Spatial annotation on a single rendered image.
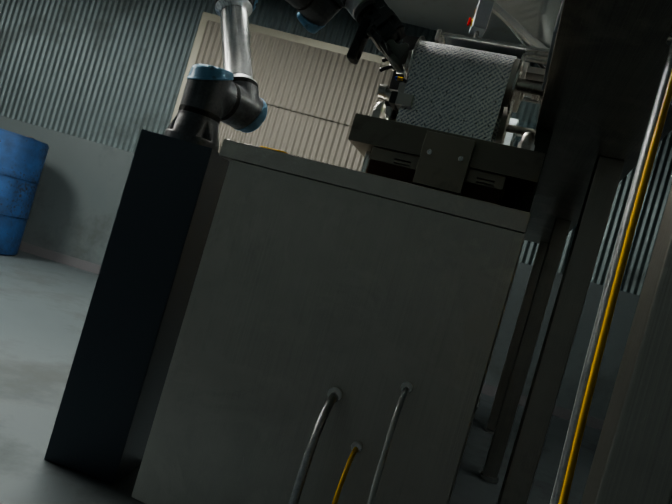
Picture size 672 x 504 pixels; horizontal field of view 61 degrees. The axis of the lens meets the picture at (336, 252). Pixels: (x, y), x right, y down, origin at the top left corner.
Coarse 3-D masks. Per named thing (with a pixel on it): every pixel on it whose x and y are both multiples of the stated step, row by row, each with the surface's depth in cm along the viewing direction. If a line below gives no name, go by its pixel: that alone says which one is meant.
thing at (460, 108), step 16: (416, 80) 141; (432, 80) 140; (416, 96) 141; (432, 96) 140; (448, 96) 139; (464, 96) 138; (480, 96) 137; (496, 96) 136; (400, 112) 142; (416, 112) 140; (432, 112) 139; (448, 112) 138; (464, 112) 137; (480, 112) 136; (496, 112) 135; (432, 128) 139; (448, 128) 138; (464, 128) 137; (480, 128) 136
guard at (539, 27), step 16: (496, 0) 226; (512, 0) 214; (528, 0) 203; (544, 0) 193; (560, 0) 184; (512, 16) 225; (528, 16) 213; (544, 16) 202; (528, 32) 224; (544, 32) 212; (544, 48) 223
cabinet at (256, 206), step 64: (256, 192) 122; (320, 192) 118; (256, 256) 121; (320, 256) 117; (384, 256) 113; (448, 256) 110; (512, 256) 107; (192, 320) 123; (256, 320) 119; (320, 320) 116; (384, 320) 112; (448, 320) 109; (192, 384) 122; (256, 384) 118; (320, 384) 115; (384, 384) 111; (448, 384) 108; (192, 448) 121; (256, 448) 117; (320, 448) 113; (448, 448) 107
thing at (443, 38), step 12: (444, 36) 171; (456, 36) 170; (468, 36) 169; (480, 48) 171; (492, 48) 169; (504, 48) 166; (516, 48) 165; (528, 48) 164; (540, 48) 163; (528, 60) 171; (540, 60) 170
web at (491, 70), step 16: (432, 48) 142; (448, 48) 141; (464, 48) 141; (416, 64) 142; (432, 64) 140; (448, 64) 139; (464, 64) 138; (480, 64) 137; (496, 64) 136; (512, 64) 136; (448, 80) 139; (464, 80) 138; (480, 80) 137; (496, 80) 136; (496, 128) 147
